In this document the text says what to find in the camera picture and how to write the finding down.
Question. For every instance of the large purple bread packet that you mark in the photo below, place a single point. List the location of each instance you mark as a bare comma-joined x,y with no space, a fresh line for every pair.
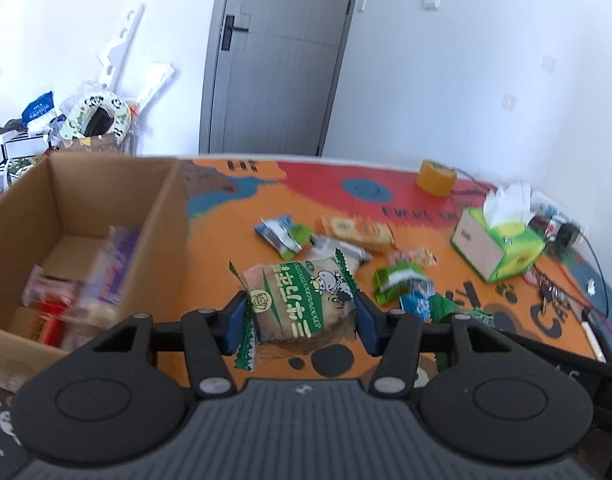
111,270

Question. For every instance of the brown cardboard box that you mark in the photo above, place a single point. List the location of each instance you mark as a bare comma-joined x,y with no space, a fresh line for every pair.
151,240

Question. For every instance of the green tissue pack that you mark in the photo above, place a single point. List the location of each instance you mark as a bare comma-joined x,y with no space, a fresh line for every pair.
495,255

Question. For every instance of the green brown snack packet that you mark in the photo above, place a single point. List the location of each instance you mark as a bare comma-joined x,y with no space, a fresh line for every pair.
296,305

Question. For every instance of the black charger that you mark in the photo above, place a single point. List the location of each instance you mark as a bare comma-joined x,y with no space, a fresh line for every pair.
563,232

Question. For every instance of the white wall switch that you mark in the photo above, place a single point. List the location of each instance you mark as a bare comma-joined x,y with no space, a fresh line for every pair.
431,0

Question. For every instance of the yellow tape roll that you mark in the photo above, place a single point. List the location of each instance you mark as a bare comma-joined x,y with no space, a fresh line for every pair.
435,177

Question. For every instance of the colourful printed table mat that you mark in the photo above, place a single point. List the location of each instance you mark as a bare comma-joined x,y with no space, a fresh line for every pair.
211,240

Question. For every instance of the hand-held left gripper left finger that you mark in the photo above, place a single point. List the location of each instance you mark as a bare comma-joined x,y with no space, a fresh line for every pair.
235,325

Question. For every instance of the green white snack packet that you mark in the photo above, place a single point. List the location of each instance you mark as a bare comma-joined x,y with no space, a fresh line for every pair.
281,232

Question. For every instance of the clear wafer packet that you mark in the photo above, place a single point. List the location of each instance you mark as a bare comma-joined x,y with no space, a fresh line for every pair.
336,251

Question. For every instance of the grey door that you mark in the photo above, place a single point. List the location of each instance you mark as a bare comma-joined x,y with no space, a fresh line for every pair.
281,55

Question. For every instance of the white power strip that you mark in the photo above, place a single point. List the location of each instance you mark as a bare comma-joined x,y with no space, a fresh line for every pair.
548,207

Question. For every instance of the white wall plate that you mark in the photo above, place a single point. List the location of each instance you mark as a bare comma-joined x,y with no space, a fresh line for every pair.
548,63
509,101

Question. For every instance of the red packets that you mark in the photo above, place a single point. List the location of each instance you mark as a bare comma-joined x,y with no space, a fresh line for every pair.
51,285

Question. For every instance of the blue bag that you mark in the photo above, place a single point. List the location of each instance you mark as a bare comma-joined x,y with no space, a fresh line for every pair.
38,110

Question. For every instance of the tall white board with holes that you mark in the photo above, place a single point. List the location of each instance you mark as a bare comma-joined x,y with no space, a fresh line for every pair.
121,45

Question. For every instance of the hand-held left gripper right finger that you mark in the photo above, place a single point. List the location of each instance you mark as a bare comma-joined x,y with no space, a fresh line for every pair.
367,325

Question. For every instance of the key bunch with pink charm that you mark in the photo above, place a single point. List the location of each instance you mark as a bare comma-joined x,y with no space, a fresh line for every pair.
548,292

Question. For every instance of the blue snack packet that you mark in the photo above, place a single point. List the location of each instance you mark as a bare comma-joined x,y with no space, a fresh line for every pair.
418,302

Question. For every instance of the orange cracker packet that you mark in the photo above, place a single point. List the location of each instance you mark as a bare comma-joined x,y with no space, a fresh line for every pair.
356,232

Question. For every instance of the short white board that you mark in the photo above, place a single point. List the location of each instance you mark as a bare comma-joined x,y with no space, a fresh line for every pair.
153,87

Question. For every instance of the red snack packet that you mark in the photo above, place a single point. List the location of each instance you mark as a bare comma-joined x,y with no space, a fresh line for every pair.
48,325

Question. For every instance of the small white clip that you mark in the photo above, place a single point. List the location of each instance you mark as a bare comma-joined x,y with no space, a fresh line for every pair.
591,287

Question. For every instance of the small yellow snack packet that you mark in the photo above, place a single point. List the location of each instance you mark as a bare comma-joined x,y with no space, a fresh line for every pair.
415,256

